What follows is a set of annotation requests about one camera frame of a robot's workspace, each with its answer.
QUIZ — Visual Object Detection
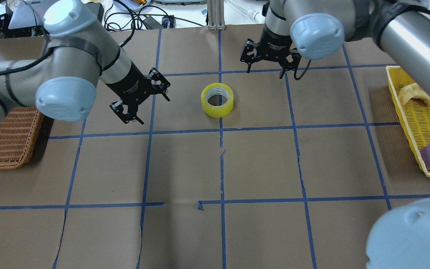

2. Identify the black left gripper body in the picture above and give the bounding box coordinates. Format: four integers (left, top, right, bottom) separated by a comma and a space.
106, 63, 171, 124

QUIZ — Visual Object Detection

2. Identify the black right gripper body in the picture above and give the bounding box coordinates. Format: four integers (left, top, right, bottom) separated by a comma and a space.
240, 29, 301, 71

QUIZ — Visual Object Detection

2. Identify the yellow tape roll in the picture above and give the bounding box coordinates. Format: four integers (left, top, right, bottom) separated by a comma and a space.
201, 83, 234, 118

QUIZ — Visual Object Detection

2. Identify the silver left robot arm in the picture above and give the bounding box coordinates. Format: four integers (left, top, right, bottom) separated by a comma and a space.
0, 0, 170, 124

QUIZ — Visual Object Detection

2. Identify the black power adapter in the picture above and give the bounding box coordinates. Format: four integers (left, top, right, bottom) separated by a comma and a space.
142, 15, 176, 30

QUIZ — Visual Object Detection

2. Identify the banana slice toy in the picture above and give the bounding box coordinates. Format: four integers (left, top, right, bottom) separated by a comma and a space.
398, 83, 430, 106

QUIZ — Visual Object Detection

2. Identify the brown wicker basket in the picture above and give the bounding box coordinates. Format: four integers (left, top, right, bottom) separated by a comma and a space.
0, 107, 45, 170

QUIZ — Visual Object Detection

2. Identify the yellow woven basket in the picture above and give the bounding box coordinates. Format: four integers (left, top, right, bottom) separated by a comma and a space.
386, 66, 430, 177

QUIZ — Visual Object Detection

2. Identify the aluminium frame post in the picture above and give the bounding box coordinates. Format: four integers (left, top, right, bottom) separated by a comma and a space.
206, 0, 226, 31

